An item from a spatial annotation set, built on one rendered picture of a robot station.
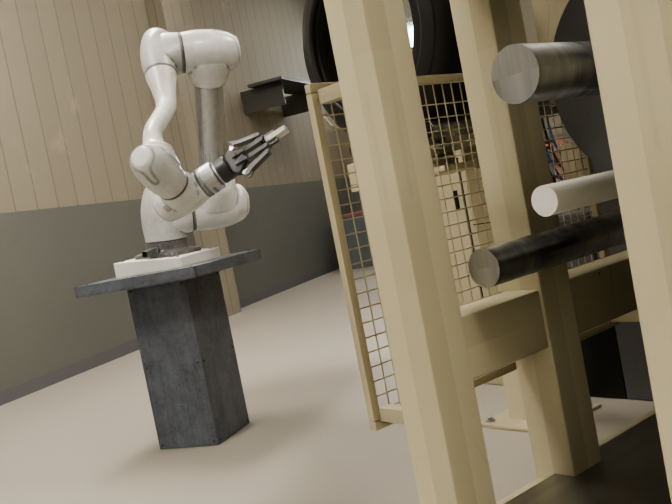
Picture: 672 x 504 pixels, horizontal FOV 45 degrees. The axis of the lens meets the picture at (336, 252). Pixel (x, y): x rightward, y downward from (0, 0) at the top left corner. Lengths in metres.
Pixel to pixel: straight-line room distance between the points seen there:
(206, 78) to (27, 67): 3.18
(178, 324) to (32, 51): 3.32
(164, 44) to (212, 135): 0.36
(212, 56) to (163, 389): 1.20
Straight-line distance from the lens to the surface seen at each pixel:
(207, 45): 2.71
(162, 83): 2.62
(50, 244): 5.55
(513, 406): 2.57
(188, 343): 2.93
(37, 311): 5.37
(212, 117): 2.82
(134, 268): 2.97
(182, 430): 3.04
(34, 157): 5.62
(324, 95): 1.59
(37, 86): 5.83
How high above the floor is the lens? 0.75
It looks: 3 degrees down
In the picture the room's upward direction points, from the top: 11 degrees counter-clockwise
